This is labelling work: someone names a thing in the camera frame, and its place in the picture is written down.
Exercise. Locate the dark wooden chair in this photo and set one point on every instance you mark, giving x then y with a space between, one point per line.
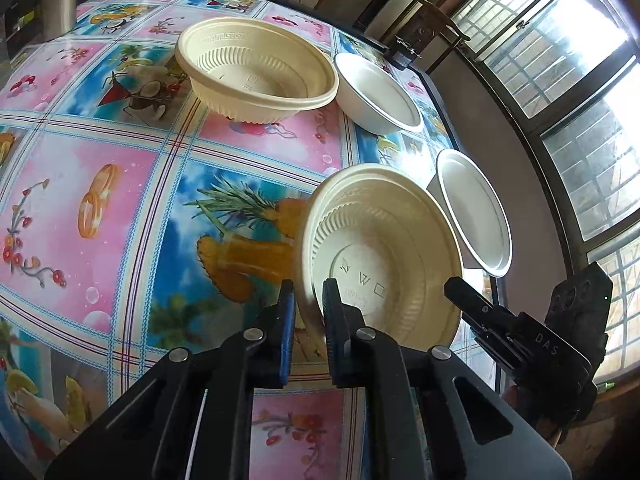
414 30

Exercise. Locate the beige ribbed plastic bowl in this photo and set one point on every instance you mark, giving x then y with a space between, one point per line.
391 249

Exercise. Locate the white paper bowl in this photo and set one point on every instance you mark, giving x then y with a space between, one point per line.
372 99
474 211

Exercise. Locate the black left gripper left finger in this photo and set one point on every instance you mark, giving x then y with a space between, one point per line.
190 415

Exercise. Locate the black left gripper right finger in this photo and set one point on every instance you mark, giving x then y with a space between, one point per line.
429 416

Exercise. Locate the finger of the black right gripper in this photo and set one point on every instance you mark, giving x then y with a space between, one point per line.
489 322

